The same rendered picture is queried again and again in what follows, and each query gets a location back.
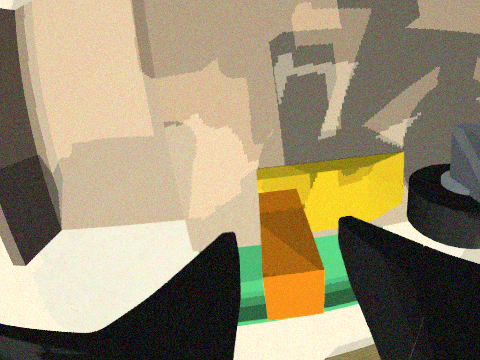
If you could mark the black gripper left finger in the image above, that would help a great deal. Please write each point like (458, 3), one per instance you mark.
(192, 317)

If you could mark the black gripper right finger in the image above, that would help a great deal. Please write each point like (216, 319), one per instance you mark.
(419, 303)

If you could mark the green tray floor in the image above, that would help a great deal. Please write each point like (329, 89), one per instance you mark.
(251, 267)

